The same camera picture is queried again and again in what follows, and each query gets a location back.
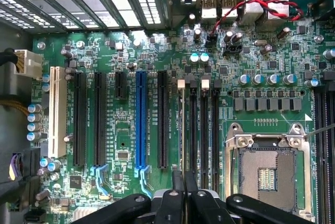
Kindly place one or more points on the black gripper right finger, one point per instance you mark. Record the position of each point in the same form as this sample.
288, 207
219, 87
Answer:
204, 208

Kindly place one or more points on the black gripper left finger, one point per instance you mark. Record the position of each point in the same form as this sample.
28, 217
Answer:
171, 208

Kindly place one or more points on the RAM slot with white latch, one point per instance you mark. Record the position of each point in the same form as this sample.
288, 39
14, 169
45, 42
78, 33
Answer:
181, 84
205, 129

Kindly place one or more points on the RAM slot with black latch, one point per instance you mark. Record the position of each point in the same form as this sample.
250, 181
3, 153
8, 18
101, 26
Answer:
330, 156
193, 129
215, 129
319, 143

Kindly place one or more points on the silver CPU socket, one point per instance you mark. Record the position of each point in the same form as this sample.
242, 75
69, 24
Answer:
267, 171

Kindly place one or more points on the small white finned heatsink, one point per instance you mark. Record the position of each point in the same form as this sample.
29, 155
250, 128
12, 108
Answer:
82, 214

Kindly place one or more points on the long black expansion slot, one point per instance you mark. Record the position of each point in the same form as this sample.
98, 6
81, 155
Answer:
100, 119
79, 119
163, 119

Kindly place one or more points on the green motherboard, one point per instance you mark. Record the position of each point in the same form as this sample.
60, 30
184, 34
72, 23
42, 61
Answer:
125, 129

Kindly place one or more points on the blue expansion slot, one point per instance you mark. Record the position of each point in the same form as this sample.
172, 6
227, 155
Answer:
141, 119

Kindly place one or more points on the black square chip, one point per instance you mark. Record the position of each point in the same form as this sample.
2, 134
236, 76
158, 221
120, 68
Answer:
75, 181

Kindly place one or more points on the short black expansion slot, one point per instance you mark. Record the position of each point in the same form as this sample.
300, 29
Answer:
121, 85

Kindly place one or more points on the silver blue capacitor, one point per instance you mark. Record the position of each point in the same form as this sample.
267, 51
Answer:
204, 58
272, 79
289, 79
244, 79
195, 58
257, 79

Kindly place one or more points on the thin metal locking lever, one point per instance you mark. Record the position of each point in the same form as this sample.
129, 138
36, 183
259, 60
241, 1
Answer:
320, 131

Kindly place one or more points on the white PCI expansion slot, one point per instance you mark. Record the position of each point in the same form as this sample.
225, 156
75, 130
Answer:
58, 114

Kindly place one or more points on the black board header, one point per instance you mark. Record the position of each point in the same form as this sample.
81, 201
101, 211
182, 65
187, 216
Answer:
233, 48

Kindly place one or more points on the black fan header connector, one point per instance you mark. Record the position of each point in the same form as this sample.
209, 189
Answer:
211, 41

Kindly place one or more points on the silver USB port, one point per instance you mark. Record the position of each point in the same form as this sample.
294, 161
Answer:
209, 9
228, 9

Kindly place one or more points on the white power connector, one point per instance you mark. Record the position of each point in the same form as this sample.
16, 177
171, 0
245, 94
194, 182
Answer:
30, 63

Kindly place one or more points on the silver stacked port block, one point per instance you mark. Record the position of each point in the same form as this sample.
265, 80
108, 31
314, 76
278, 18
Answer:
255, 12

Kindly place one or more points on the silver ethernet port block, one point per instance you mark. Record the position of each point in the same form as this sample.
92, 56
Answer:
278, 6

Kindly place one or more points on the grey metal PC case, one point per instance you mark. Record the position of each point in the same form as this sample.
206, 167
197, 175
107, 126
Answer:
15, 38

